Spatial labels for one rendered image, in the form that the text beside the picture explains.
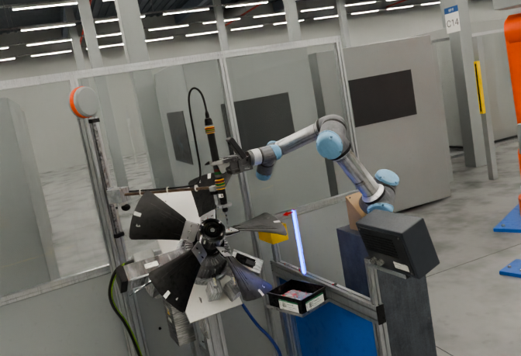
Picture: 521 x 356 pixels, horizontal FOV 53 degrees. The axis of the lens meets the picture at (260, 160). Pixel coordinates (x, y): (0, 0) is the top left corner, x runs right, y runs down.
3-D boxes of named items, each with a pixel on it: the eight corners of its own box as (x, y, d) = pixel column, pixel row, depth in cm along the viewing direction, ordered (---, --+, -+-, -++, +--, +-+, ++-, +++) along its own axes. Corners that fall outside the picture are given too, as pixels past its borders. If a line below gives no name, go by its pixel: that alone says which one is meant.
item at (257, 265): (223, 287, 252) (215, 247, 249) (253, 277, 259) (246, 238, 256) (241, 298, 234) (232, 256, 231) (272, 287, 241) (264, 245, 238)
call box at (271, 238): (259, 242, 287) (256, 223, 286) (275, 236, 292) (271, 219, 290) (273, 247, 273) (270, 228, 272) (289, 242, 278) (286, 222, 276)
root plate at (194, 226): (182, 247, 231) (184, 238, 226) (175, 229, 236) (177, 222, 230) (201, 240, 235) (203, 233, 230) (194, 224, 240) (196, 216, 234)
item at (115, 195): (107, 205, 265) (103, 189, 264) (116, 202, 271) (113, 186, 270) (122, 204, 260) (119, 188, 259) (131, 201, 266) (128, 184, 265)
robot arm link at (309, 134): (341, 101, 238) (261, 140, 266) (337, 115, 230) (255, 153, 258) (355, 119, 242) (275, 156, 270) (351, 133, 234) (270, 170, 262)
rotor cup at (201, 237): (199, 261, 231) (203, 247, 221) (188, 233, 238) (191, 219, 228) (229, 251, 238) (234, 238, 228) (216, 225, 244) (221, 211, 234)
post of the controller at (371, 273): (370, 304, 211) (364, 257, 209) (377, 302, 212) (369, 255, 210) (375, 305, 208) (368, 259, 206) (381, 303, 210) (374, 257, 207)
